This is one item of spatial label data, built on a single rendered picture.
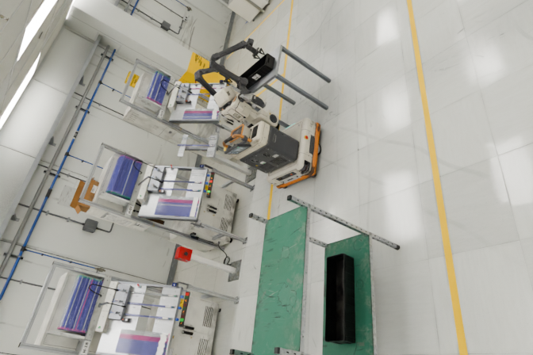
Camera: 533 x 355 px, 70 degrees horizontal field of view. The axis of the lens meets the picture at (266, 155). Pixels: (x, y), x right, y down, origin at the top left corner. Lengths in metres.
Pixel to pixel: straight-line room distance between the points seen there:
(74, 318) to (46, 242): 1.85
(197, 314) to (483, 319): 3.03
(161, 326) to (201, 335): 0.63
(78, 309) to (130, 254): 2.00
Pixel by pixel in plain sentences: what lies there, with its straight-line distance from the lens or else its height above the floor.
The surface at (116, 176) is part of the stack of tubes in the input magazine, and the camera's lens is 4.84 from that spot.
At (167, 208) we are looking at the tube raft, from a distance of 4.71.
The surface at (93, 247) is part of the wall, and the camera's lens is 6.14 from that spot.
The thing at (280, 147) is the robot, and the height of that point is 0.53.
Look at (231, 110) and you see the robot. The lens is 4.06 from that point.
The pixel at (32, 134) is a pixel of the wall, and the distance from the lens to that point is 6.50.
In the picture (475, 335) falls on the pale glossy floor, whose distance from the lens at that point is 2.78.
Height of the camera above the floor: 2.45
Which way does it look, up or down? 28 degrees down
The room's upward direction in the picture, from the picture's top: 63 degrees counter-clockwise
